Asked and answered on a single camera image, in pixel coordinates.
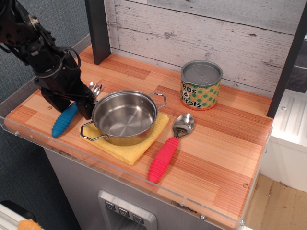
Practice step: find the dark grey post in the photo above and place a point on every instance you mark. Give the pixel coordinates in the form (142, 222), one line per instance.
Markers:
(97, 22)
(289, 64)

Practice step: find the dark grey right post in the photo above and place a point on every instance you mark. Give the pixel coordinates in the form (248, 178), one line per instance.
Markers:
(289, 64)

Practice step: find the silver dispenser button panel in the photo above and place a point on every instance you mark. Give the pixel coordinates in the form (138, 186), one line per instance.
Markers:
(120, 214)

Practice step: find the yellow folded cloth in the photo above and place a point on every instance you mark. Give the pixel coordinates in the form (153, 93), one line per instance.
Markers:
(130, 154)

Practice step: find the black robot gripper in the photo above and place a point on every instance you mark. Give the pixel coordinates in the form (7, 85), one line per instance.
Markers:
(60, 88)

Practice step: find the silver steel pan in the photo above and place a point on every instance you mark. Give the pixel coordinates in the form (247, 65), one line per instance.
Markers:
(124, 118)

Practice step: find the red handled metal spoon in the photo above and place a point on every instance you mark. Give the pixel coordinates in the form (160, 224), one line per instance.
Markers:
(182, 127)

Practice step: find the orange object at corner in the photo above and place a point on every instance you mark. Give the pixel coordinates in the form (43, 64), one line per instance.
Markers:
(28, 224)

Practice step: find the peas and carrots can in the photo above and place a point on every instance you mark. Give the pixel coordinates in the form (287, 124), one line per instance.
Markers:
(200, 84)

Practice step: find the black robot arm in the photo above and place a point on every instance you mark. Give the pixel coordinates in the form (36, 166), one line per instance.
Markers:
(24, 36)

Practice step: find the dark grey left post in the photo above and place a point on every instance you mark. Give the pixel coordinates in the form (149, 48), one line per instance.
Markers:
(97, 22)

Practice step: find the clear acrylic guard rail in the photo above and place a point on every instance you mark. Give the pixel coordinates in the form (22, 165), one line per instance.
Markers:
(211, 175)

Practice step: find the blue handled metal fork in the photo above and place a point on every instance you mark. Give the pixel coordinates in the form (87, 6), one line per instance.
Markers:
(64, 120)

